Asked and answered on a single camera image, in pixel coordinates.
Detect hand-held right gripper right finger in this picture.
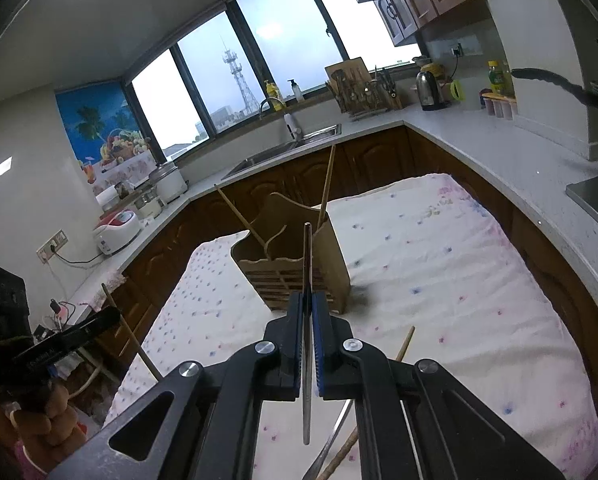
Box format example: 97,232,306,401
311,291,565,480

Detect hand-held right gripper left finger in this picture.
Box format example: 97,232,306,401
44,291,305,480

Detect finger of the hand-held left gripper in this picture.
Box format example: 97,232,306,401
49,306,124,356

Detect wooden chopstick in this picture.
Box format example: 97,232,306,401
318,326,416,480
214,184,275,261
318,144,337,231
100,282,163,384

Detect wooden utensil holder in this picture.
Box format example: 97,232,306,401
230,192,352,317

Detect metal chopstick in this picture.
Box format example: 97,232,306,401
301,222,313,447
303,399,354,480

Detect person's left hand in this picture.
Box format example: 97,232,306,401
9,384,87,461

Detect pink lace cloth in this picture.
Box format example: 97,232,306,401
79,267,127,311

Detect white and red rice cooker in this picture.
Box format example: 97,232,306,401
93,210,142,257

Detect white container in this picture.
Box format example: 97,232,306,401
96,185,124,211

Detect white floral tablecloth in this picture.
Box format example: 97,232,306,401
101,172,598,480

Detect small white cooker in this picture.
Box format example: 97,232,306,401
134,187,166,219

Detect steel steamer pot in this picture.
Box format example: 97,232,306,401
148,161,189,204

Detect steel kitchen sink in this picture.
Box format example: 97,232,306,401
222,124,342,181

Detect wooden lower cabinets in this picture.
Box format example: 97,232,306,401
94,125,598,441

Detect kitchen faucet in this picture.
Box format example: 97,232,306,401
258,97,305,142

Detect yellow dish soap bottle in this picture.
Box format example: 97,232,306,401
263,80,282,111

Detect kitchen utensil rack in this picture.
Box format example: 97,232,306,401
326,67,405,121

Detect wooden cutting board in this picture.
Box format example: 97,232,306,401
325,56,367,91

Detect steel electric kettle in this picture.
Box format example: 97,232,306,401
415,67,450,112

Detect kitchen window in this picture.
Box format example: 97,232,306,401
129,0,425,158

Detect spice jar rack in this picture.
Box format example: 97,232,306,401
480,91,520,122

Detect steel stove top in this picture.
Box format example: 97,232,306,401
565,152,598,231

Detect yellow oil bottle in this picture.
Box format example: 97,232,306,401
486,60,510,98

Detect black power cable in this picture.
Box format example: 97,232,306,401
54,247,104,267

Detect wall outlet strip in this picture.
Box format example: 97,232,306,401
36,229,68,263

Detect tropical fruit wall poster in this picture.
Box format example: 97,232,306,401
54,82,157,196

